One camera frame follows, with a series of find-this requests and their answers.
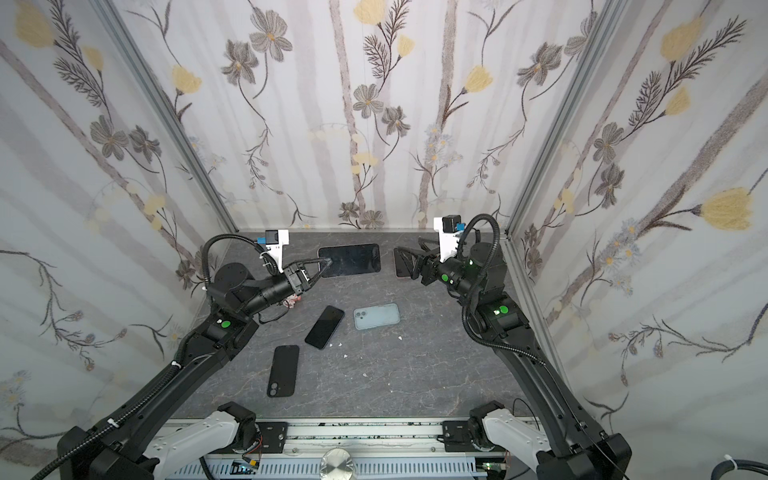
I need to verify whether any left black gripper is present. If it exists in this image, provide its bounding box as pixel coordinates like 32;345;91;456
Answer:
236;257;329;321

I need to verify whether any pink phone case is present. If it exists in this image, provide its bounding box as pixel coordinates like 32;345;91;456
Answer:
393;248;414;278

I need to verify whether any black phone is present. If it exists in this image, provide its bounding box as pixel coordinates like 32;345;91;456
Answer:
318;243;381;278

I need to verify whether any blue-edged phone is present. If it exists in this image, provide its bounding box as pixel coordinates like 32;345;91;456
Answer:
304;306;345;350

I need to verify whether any light blue phone case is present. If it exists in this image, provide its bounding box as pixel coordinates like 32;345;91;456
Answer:
353;303;400;331

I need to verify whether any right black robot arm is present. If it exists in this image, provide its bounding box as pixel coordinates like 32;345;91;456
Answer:
394;214;632;479

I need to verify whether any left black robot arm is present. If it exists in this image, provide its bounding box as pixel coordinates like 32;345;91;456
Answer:
35;230;332;479

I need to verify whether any black phone case near left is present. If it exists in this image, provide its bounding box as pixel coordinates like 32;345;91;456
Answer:
267;345;300;398

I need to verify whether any small pink figurine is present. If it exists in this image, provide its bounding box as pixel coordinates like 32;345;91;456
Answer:
282;294;302;309

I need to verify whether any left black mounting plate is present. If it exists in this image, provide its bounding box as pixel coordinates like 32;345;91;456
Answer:
255;421;289;454

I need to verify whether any black mounting plate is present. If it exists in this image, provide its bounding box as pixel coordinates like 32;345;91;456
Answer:
440;419;479;453
255;421;289;454

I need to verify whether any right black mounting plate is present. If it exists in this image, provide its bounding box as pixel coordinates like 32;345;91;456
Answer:
440;419;479;453

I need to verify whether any round silver knob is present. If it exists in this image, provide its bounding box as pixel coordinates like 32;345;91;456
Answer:
319;448;357;480

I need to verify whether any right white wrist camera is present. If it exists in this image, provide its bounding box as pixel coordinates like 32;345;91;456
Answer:
433;214;465;262

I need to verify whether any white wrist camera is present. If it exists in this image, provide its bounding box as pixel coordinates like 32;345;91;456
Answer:
256;229;290;275
433;214;465;262

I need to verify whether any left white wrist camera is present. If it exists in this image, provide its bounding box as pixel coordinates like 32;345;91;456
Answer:
256;229;290;275

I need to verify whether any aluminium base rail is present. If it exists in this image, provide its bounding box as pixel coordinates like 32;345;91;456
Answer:
107;416;619;480

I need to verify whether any white slotted cable duct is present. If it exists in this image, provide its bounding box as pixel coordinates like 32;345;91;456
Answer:
206;457;487;479

